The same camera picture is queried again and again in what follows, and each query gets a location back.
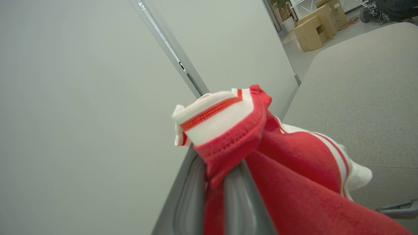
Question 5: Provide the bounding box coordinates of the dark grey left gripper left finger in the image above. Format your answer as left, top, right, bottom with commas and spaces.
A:
151, 146, 207, 235

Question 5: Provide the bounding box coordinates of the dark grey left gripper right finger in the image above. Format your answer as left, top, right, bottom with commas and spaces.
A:
223, 159, 277, 235

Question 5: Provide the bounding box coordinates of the red and white knit garment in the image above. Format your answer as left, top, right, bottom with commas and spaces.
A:
172, 84, 412, 235

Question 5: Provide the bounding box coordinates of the large open cardboard box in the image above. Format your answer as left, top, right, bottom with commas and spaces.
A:
293, 15, 328, 52

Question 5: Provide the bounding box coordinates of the white plant pot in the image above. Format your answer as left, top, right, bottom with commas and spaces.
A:
281, 16, 296, 33

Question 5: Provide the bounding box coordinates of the green potted plant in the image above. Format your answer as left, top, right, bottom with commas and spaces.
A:
270, 0, 292, 20

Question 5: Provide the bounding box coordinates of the tall cardboard box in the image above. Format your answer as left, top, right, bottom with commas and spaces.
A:
297, 4, 339, 39

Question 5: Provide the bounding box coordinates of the dark equipment pile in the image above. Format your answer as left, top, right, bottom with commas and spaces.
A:
360, 0, 418, 25

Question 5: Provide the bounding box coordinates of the grey sofa foot bracket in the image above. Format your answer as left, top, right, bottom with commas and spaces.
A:
376, 199, 418, 220

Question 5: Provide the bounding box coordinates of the grey metal partition post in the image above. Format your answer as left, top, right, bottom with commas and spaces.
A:
129, 0, 210, 99

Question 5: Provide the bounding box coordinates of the white shelf frame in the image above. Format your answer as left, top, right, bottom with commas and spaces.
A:
290, 0, 324, 19

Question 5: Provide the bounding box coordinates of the orange cable on floor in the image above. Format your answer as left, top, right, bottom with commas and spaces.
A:
338, 16, 361, 32

